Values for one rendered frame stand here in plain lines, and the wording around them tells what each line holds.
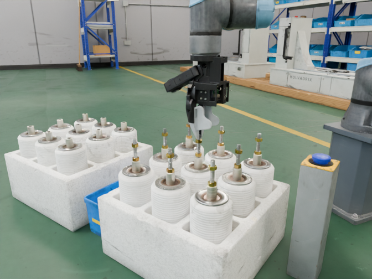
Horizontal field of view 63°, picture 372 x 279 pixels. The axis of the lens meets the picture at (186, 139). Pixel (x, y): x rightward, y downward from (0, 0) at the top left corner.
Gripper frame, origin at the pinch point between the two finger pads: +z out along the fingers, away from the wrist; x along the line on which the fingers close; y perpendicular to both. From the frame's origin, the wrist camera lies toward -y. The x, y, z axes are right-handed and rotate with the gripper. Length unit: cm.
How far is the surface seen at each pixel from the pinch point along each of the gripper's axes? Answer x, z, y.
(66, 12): 361, -74, -518
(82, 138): 2, 11, -50
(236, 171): -2.1, 7.1, 12.5
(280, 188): 13.6, 16.7, 19.9
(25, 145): -11, 12, -64
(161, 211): -16.5, 14.8, 0.1
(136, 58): 477, 20, -440
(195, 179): -4.5, 11.0, 2.4
